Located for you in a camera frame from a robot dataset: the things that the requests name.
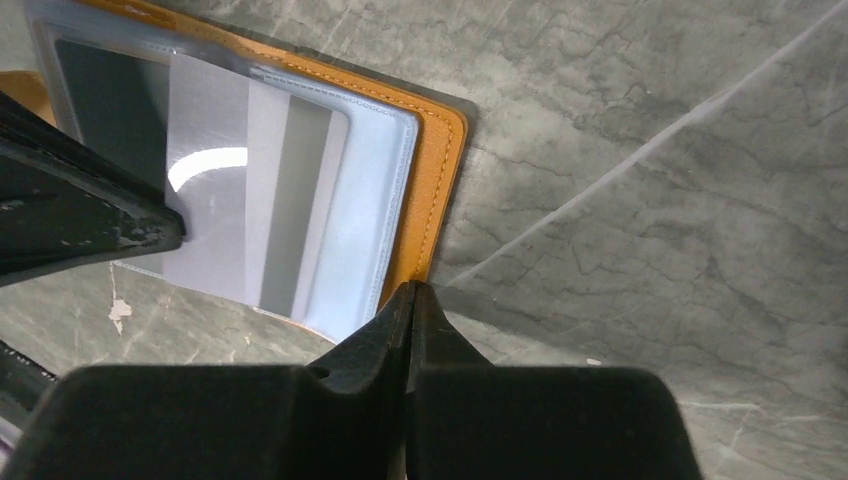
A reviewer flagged orange card holder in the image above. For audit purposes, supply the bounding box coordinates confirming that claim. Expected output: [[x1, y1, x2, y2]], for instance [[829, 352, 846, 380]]
[[1, 1, 468, 342]]

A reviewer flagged dark card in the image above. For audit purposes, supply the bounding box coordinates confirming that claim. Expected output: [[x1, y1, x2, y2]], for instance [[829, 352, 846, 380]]
[[55, 40, 169, 194]]

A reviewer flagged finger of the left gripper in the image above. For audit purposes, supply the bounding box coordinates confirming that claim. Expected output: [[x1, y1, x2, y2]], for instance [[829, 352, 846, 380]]
[[1, 95, 185, 286]]

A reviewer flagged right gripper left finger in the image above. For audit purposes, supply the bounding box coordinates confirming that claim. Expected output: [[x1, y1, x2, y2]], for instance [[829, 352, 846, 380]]
[[1, 283, 416, 479]]

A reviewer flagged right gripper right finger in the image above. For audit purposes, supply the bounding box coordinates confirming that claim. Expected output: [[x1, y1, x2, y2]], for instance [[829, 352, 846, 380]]
[[406, 282, 701, 479]]

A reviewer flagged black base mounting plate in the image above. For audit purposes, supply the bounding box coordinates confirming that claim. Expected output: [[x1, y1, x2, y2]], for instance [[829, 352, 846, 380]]
[[1, 341, 57, 429]]

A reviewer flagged silver card with black stripe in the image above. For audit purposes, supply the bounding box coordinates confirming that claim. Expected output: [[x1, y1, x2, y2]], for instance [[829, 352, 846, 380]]
[[162, 55, 349, 316]]

